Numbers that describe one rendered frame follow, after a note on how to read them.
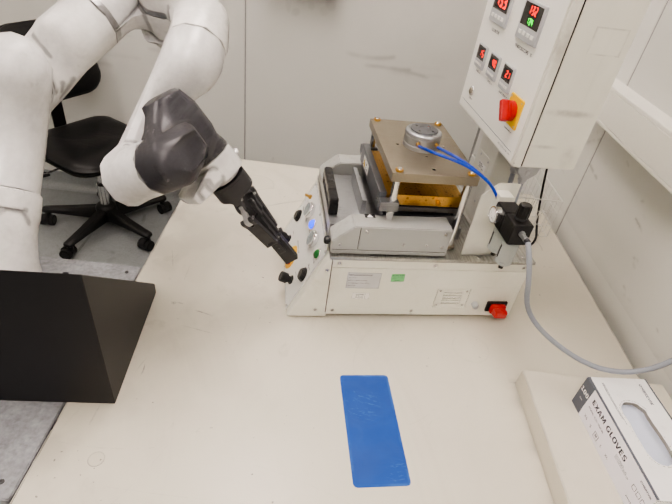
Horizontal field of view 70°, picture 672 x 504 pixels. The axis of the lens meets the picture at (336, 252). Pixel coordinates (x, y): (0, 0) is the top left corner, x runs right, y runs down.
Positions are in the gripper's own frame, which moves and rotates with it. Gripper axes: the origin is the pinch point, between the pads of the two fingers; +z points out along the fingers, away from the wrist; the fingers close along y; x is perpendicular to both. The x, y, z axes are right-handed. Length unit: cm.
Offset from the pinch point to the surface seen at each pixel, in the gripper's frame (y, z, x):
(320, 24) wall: 153, 0, -22
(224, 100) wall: 159, 8, 38
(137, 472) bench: -40.1, -0.5, 28.0
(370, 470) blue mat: -41.1, 21.7, -3.1
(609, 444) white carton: -42, 38, -41
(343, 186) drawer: 17.4, 3.3, -15.1
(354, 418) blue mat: -31.0, 20.8, -1.9
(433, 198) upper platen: 2.2, 7.4, -32.7
